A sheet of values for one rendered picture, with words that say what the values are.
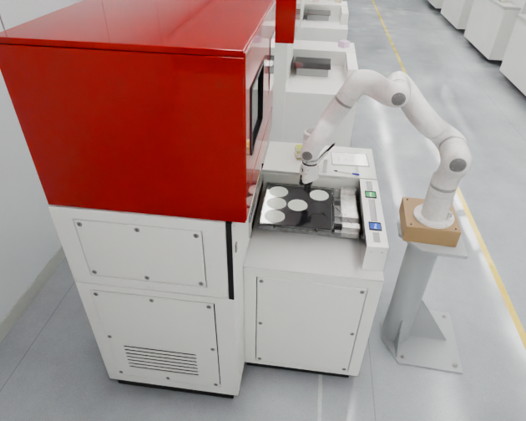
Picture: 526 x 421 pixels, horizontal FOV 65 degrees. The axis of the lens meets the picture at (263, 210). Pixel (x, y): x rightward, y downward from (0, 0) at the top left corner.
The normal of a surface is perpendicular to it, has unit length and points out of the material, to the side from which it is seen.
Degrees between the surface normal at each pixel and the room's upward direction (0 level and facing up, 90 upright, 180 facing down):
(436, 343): 0
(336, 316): 90
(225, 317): 90
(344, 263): 0
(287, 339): 90
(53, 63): 90
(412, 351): 0
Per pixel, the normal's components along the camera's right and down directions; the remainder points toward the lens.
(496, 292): 0.02, -0.80
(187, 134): -0.13, 0.59
